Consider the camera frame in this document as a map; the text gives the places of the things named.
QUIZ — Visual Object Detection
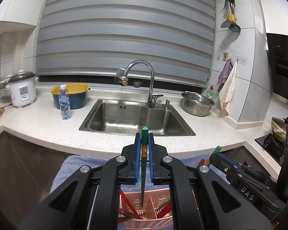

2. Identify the stainless steel sink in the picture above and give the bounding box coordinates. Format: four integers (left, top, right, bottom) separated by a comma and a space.
79, 98, 196, 137

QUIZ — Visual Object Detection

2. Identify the blue towel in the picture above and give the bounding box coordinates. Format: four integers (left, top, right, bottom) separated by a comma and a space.
50, 154, 212, 197

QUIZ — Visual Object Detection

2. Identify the stainless steel colander bowl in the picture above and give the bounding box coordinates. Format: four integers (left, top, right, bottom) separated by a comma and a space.
181, 92, 215, 117

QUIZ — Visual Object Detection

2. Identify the white hanging towel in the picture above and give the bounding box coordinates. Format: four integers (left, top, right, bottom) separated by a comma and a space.
218, 61, 238, 117

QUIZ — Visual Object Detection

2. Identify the black gas stove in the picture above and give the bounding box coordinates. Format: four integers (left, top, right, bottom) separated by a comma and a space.
254, 132, 286, 159

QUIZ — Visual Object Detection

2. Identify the black power cable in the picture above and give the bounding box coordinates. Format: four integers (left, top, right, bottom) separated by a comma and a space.
0, 94, 14, 109

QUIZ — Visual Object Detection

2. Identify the green chopstick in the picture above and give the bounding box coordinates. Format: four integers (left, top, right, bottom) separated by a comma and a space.
206, 146, 222, 166
156, 201, 171, 212
140, 125, 150, 208

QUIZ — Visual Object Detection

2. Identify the steel spatula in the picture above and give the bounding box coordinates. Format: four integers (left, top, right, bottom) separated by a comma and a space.
220, 0, 231, 29

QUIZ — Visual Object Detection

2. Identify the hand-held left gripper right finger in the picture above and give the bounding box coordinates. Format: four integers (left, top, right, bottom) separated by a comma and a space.
147, 132, 272, 230

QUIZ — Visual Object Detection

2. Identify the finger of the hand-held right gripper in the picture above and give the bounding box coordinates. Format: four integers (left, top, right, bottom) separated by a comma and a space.
209, 154, 286, 217
217, 152, 273, 182

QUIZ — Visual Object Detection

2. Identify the grey striped window blind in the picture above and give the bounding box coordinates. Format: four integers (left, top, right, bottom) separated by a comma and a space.
36, 0, 217, 88

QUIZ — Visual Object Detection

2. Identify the wok with lid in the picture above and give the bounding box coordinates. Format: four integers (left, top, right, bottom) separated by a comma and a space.
271, 116, 288, 142

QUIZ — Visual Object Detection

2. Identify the pink plastic utensil basket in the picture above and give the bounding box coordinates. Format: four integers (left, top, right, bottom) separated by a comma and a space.
117, 189, 177, 229

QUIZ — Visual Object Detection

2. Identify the chrome kitchen faucet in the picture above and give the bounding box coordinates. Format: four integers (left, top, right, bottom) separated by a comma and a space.
114, 60, 164, 109

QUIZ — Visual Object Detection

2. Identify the purple hanging cloth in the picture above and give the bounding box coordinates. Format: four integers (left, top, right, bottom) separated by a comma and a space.
217, 59, 233, 93

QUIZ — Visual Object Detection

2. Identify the steel pot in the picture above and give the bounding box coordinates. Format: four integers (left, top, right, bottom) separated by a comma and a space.
0, 75, 12, 99

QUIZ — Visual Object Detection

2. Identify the black range hood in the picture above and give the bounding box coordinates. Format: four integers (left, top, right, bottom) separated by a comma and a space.
266, 32, 288, 111

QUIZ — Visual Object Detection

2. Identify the yellow and blue basin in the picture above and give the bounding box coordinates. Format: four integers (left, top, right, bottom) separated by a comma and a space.
50, 84, 91, 110

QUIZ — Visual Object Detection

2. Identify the white rice cooker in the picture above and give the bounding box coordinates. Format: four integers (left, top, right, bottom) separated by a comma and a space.
8, 71, 37, 108

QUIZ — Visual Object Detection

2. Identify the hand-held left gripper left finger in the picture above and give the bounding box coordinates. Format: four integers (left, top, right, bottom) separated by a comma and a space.
19, 132, 142, 230

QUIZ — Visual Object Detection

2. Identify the white wall cabinet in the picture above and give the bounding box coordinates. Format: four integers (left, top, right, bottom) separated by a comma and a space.
0, 0, 56, 30

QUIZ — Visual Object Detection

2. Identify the clear water bottle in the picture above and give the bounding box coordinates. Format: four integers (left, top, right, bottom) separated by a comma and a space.
59, 84, 72, 120

